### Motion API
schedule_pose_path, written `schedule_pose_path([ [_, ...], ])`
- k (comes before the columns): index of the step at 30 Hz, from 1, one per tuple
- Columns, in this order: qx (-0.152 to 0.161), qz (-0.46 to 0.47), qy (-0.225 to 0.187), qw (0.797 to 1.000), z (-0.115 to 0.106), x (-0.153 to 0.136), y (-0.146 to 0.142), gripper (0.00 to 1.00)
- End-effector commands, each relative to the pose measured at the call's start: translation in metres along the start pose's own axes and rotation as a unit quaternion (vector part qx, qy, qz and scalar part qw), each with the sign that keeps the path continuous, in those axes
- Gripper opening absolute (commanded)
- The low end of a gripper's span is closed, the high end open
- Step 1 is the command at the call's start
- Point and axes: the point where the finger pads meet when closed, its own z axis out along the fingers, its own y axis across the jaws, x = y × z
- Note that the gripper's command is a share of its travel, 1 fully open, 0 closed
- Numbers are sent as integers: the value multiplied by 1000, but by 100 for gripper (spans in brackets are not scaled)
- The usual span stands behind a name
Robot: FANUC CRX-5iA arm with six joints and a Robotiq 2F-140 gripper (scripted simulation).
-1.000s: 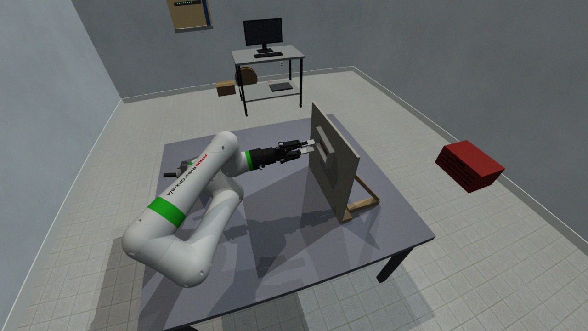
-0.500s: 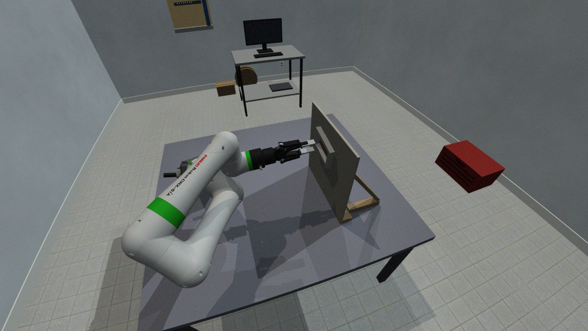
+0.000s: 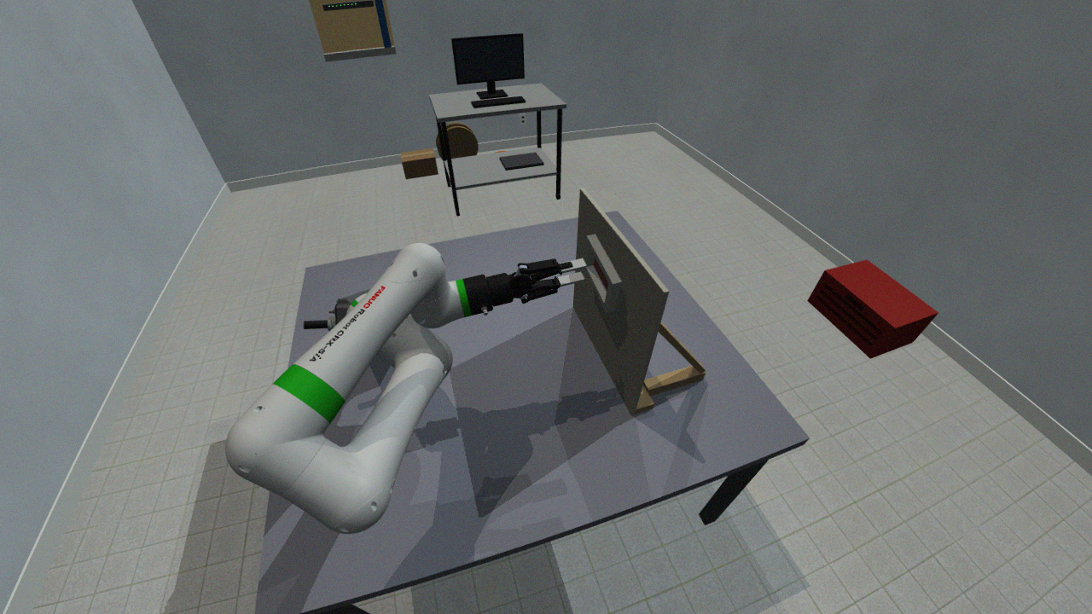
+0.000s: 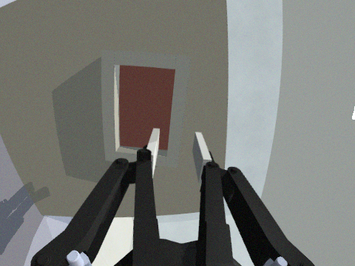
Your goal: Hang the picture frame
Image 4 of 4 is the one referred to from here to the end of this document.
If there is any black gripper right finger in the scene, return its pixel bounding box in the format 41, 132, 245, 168
192, 132, 315, 266

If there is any dark grey board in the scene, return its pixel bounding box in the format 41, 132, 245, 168
0, 0, 229, 217

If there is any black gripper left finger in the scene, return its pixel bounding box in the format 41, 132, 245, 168
30, 129, 163, 266

